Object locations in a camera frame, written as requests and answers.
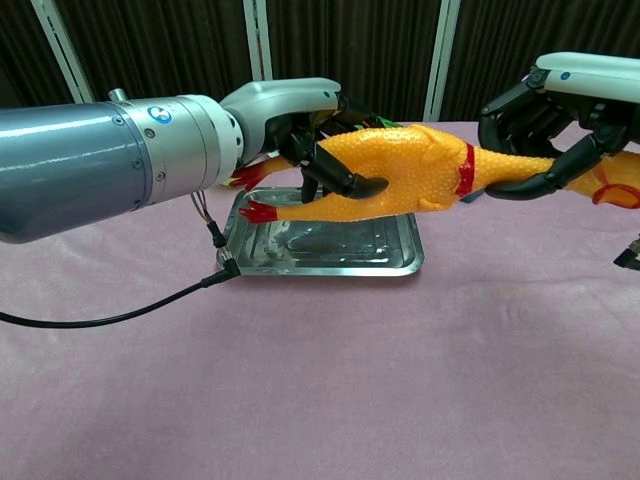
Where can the pink velvet table cloth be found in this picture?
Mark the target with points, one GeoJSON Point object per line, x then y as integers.
{"type": "Point", "coordinates": [320, 375]}

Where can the rectangular metal tray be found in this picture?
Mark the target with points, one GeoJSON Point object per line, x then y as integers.
{"type": "Point", "coordinates": [330, 250]}

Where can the yellow rubber chicken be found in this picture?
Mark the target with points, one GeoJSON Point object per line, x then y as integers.
{"type": "Point", "coordinates": [405, 170]}

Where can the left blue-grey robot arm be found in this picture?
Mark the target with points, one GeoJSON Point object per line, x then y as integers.
{"type": "Point", "coordinates": [90, 160]}

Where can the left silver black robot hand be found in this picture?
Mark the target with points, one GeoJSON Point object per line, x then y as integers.
{"type": "Point", "coordinates": [280, 100]}

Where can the white metal frame post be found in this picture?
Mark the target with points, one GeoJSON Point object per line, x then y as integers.
{"type": "Point", "coordinates": [257, 40]}
{"type": "Point", "coordinates": [62, 50]}
{"type": "Point", "coordinates": [442, 60]}

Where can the black pleated curtain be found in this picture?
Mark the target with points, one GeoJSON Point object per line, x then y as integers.
{"type": "Point", "coordinates": [360, 45]}

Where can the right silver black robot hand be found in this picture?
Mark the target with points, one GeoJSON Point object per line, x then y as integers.
{"type": "Point", "coordinates": [590, 75]}

